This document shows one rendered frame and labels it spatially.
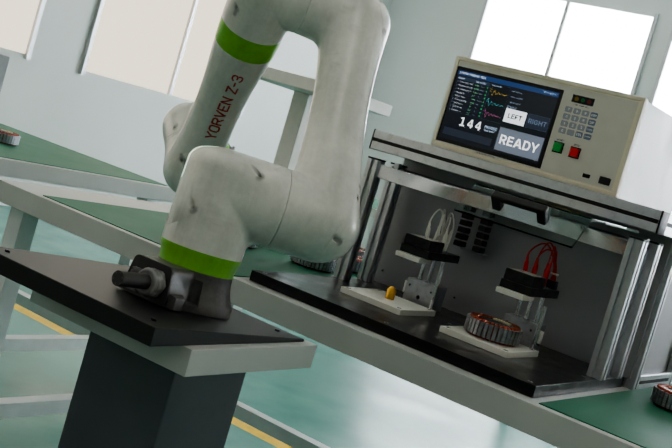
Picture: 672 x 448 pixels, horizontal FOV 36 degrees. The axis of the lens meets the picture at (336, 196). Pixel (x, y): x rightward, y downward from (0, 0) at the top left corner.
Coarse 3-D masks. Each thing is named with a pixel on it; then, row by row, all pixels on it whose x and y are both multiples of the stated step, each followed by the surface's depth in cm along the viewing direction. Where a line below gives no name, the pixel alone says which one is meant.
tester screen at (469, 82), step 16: (464, 80) 229; (480, 80) 227; (496, 80) 225; (464, 96) 228; (480, 96) 226; (496, 96) 224; (512, 96) 222; (528, 96) 220; (544, 96) 218; (448, 112) 230; (464, 112) 228; (480, 112) 226; (496, 112) 224; (528, 112) 220; (544, 112) 218; (464, 128) 228; (496, 128) 223; (512, 128) 221; (528, 128) 219; (480, 144) 225; (528, 160) 219
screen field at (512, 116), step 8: (512, 112) 222; (520, 112) 221; (504, 120) 223; (512, 120) 222; (520, 120) 221; (528, 120) 220; (536, 120) 219; (544, 120) 218; (536, 128) 218; (544, 128) 217
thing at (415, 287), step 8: (408, 280) 230; (416, 280) 229; (424, 280) 232; (408, 288) 230; (416, 288) 229; (424, 288) 228; (432, 288) 227; (440, 288) 227; (408, 296) 230; (416, 296) 228; (424, 296) 227; (440, 296) 228; (424, 304) 227; (440, 304) 230
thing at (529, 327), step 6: (504, 318) 217; (510, 318) 216; (516, 318) 215; (522, 318) 216; (516, 324) 215; (522, 324) 214; (528, 324) 214; (534, 324) 213; (528, 330) 214; (534, 330) 213; (522, 336) 214; (528, 336) 213; (522, 342) 214; (528, 342) 213
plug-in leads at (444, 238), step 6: (438, 210) 230; (444, 210) 231; (432, 216) 230; (444, 216) 229; (444, 222) 231; (450, 222) 228; (426, 228) 229; (438, 228) 228; (444, 228) 232; (426, 234) 229; (438, 234) 227; (444, 234) 227; (450, 234) 229; (438, 240) 233; (444, 240) 227; (450, 240) 229; (444, 246) 227; (444, 252) 227
